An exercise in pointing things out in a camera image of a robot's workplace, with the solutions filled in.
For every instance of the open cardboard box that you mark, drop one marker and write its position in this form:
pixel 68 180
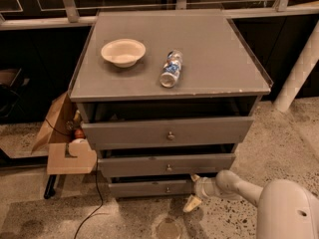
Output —
pixel 66 155

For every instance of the grey drawer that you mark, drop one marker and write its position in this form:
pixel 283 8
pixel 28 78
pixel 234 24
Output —
pixel 165 165
pixel 166 132
pixel 151 188

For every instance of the clear plastic water bottle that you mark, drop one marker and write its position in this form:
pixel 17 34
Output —
pixel 171 69

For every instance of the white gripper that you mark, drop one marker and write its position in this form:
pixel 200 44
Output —
pixel 200 187

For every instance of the grey top drawer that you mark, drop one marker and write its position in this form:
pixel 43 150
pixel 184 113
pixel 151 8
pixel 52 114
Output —
pixel 166 132

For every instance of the white diagonal support pole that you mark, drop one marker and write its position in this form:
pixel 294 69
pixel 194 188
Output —
pixel 301 70

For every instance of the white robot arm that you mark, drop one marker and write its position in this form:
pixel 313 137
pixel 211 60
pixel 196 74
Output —
pixel 285 209

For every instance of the grey middle drawer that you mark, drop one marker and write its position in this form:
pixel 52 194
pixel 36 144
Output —
pixel 165 165

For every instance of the grey drawer cabinet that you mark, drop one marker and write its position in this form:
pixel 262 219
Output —
pixel 219 78

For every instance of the black cylindrical leg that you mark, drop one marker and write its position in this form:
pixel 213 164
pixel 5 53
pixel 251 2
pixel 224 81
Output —
pixel 50 191

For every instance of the white paper bowl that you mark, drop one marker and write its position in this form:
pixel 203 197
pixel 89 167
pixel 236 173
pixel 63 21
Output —
pixel 123 53

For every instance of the grey bottom drawer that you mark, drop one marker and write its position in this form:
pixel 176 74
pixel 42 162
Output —
pixel 151 188

